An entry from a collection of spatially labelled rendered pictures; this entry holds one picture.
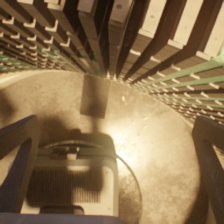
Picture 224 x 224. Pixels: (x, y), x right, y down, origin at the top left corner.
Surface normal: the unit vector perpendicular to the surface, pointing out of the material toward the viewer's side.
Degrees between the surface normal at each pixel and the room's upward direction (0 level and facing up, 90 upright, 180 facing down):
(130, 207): 0
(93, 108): 25
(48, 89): 0
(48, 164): 45
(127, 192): 0
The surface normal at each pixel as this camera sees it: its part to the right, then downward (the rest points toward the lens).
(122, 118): 0.01, 0.08
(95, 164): 0.01, -0.65
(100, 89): -0.07, 0.48
